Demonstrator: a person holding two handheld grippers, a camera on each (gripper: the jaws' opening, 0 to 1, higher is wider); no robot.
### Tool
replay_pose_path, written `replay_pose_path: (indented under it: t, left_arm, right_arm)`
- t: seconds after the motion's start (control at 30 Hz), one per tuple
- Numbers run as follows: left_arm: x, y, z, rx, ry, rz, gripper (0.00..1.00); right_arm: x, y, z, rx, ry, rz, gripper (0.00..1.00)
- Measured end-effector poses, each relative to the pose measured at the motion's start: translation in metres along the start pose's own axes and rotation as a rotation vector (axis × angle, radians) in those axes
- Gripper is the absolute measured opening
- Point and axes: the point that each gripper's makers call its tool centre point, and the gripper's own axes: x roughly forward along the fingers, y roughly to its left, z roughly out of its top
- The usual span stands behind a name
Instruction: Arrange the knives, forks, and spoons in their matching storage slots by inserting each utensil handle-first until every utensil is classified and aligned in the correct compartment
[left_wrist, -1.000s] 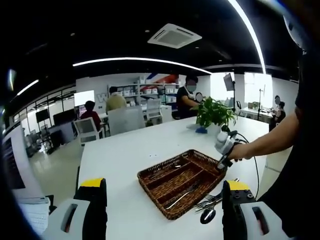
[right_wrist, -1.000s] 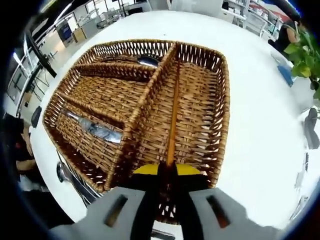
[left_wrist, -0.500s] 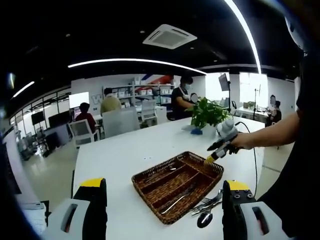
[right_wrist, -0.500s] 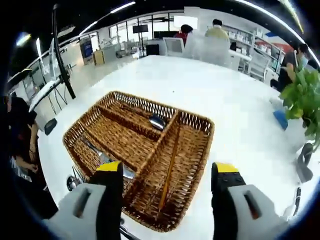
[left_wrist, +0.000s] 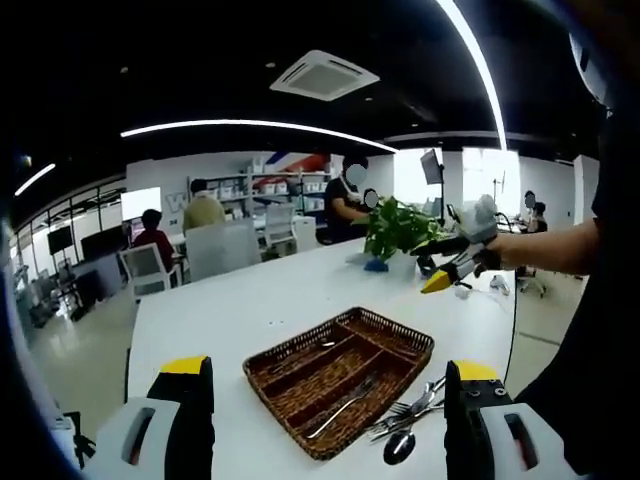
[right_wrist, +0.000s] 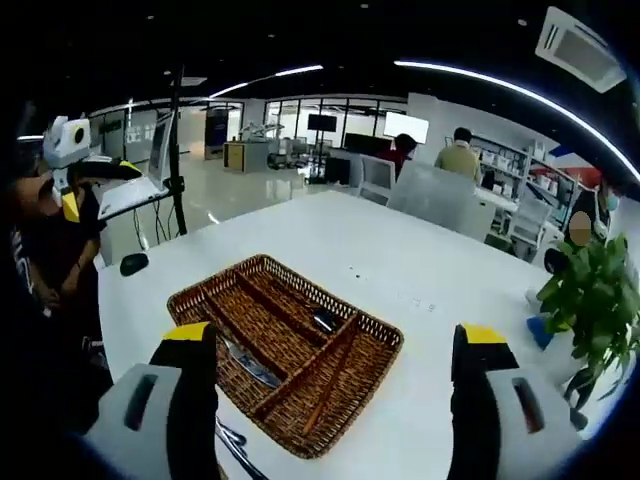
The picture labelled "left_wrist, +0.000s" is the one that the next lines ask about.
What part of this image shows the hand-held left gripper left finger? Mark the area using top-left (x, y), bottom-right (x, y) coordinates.
top-left (79, 355), bottom-right (217, 480)

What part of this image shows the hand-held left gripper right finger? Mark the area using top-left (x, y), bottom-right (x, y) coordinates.
top-left (422, 359), bottom-right (581, 480)

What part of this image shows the steel knife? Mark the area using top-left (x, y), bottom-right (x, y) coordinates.
top-left (412, 375), bottom-right (448, 407)
top-left (305, 377), bottom-right (379, 440)

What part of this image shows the brown wicker storage tray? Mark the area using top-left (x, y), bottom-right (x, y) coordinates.
top-left (242, 306), bottom-right (435, 462)

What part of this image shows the white storage shelf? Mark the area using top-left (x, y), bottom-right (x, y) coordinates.
top-left (187, 159), bottom-right (334, 211)

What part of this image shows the person's right hand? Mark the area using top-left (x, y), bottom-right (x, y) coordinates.
top-left (472, 233), bottom-right (511, 279)

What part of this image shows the black tripod stand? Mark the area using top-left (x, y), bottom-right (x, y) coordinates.
top-left (492, 169), bottom-right (507, 214)

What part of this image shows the green potted plant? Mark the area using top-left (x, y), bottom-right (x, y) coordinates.
top-left (352, 195), bottom-right (446, 274)

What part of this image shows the monitor on black stand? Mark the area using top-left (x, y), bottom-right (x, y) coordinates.
top-left (419, 148), bottom-right (446, 226)

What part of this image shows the ceiling light strip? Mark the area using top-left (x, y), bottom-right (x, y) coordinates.
top-left (119, 118), bottom-right (401, 154)
top-left (434, 0), bottom-right (509, 151)
top-left (13, 162), bottom-right (57, 197)

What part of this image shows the person's dark clothing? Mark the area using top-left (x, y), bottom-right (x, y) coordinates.
top-left (514, 114), bottom-right (640, 476)

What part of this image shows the white mesh office chair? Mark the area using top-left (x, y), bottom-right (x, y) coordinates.
top-left (263, 202), bottom-right (299, 249)
top-left (118, 242), bottom-right (184, 301)

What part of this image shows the frosted desk partition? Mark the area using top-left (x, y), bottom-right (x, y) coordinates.
top-left (184, 222), bottom-right (264, 284)

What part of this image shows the white chest device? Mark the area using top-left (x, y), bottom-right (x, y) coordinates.
top-left (569, 29), bottom-right (614, 109)

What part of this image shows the black desk monitor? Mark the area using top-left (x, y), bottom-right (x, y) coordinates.
top-left (47, 225), bottom-right (72, 254)
top-left (79, 227), bottom-right (126, 261)

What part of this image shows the ceiling air conditioner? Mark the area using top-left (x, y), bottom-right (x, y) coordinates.
top-left (268, 49), bottom-right (381, 103)

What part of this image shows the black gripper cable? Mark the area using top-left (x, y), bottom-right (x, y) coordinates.
top-left (501, 279), bottom-right (519, 389)

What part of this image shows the bright wall screen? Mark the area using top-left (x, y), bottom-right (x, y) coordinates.
top-left (119, 186), bottom-right (164, 224)

